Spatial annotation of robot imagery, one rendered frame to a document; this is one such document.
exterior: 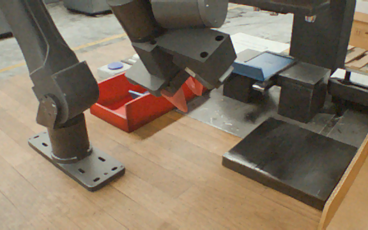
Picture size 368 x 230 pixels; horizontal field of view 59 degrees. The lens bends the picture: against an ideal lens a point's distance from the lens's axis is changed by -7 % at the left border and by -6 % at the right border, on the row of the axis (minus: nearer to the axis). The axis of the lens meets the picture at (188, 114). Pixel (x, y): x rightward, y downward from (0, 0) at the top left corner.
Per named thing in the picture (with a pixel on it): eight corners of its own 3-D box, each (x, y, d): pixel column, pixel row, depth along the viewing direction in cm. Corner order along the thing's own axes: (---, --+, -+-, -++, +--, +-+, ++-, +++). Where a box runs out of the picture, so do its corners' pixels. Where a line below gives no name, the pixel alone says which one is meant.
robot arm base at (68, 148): (51, 91, 60) (16, 104, 55) (122, 127, 49) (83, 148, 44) (59, 128, 64) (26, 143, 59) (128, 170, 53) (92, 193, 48)
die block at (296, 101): (222, 95, 76) (223, 63, 73) (245, 81, 83) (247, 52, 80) (306, 124, 65) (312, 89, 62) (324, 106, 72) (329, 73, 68)
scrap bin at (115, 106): (90, 113, 69) (85, 87, 66) (171, 76, 86) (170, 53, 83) (129, 133, 62) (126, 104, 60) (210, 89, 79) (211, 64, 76)
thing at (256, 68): (227, 73, 65) (228, 59, 64) (265, 53, 76) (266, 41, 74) (259, 83, 61) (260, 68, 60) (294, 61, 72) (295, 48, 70)
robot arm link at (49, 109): (97, 75, 52) (71, 69, 54) (54, 97, 45) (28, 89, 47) (102, 111, 55) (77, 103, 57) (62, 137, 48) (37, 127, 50)
